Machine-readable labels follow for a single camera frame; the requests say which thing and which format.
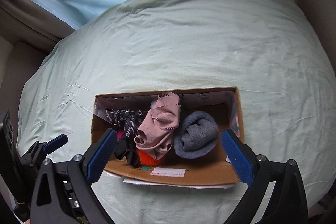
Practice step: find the orange fluffy ball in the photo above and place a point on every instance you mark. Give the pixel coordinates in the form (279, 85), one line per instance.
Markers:
(146, 160)

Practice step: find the dusty pink cloth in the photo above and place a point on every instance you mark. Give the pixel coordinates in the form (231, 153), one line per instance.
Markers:
(155, 134)

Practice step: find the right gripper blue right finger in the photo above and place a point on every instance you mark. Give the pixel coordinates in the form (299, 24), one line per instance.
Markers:
(287, 203)

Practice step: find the brown cardboard box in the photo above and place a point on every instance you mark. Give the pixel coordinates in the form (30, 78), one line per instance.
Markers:
(211, 170)

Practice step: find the brown left curtain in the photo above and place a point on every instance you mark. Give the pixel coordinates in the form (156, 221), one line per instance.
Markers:
(25, 21)

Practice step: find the black patterned cloth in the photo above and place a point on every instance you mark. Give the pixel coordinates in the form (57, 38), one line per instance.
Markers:
(126, 119)

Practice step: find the grey sock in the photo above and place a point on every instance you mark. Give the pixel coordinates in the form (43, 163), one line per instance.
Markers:
(197, 135)

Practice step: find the pale green bed sheet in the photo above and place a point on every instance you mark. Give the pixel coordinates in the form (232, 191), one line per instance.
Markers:
(265, 48)

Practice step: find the black scrunchie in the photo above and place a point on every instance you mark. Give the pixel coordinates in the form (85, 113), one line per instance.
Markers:
(128, 151)

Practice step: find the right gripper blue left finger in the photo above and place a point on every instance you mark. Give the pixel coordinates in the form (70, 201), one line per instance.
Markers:
(62, 191)

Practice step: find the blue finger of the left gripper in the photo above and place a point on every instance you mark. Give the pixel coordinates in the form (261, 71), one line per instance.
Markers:
(54, 144)

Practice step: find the pink zip pouch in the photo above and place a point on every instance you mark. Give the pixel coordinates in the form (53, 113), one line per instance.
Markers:
(120, 134)

